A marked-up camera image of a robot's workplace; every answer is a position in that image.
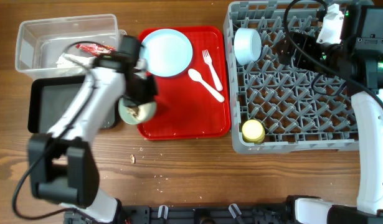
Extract light blue bowl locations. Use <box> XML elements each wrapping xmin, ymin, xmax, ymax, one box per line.
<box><xmin>234</xmin><ymin>28</ymin><xmax>262</xmax><ymax>65</ymax></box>

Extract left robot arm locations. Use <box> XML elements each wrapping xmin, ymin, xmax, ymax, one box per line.
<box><xmin>12</xmin><ymin>35</ymin><xmax>158</xmax><ymax>223</ymax></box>

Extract clear plastic bin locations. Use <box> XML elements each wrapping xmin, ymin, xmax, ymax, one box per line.
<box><xmin>15</xmin><ymin>14</ymin><xmax>126</xmax><ymax>80</ymax></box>

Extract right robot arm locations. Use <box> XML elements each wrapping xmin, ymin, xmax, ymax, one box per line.
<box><xmin>277</xmin><ymin>4</ymin><xmax>383</xmax><ymax>223</ymax></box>

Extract green bowl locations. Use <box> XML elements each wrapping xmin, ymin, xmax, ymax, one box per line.
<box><xmin>118</xmin><ymin>98</ymin><xmax>157</xmax><ymax>125</ymax></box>

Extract light blue plate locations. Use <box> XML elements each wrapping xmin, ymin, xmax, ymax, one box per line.
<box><xmin>140</xmin><ymin>29</ymin><xmax>193</xmax><ymax>78</ymax></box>

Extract grey dishwasher rack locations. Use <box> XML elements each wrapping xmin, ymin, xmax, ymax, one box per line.
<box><xmin>224</xmin><ymin>1</ymin><xmax>373</xmax><ymax>154</ymax></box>

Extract red snack wrapper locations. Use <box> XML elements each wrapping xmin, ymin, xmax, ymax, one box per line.
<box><xmin>76</xmin><ymin>44</ymin><xmax>116</xmax><ymax>56</ymax></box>

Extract red serving tray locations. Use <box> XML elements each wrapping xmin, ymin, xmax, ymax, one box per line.
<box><xmin>138</xmin><ymin>26</ymin><xmax>231</xmax><ymax>141</ymax></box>

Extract rice and food scraps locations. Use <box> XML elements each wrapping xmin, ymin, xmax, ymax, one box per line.
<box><xmin>126</xmin><ymin>107</ymin><xmax>139</xmax><ymax>119</ymax></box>

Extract black waste tray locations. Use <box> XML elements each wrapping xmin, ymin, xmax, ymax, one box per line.
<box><xmin>27</xmin><ymin>74</ymin><xmax>119</xmax><ymax>134</ymax></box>

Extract yellow plastic cup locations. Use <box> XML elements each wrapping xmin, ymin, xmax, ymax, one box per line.
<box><xmin>242</xmin><ymin>119</ymin><xmax>265</xmax><ymax>143</ymax></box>

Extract white plastic spoon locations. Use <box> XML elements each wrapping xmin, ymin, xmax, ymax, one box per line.
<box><xmin>187</xmin><ymin>68</ymin><xmax>225</xmax><ymax>103</ymax></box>

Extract white plastic fork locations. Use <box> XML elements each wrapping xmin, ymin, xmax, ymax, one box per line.
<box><xmin>202</xmin><ymin>49</ymin><xmax>223</xmax><ymax>91</ymax></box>

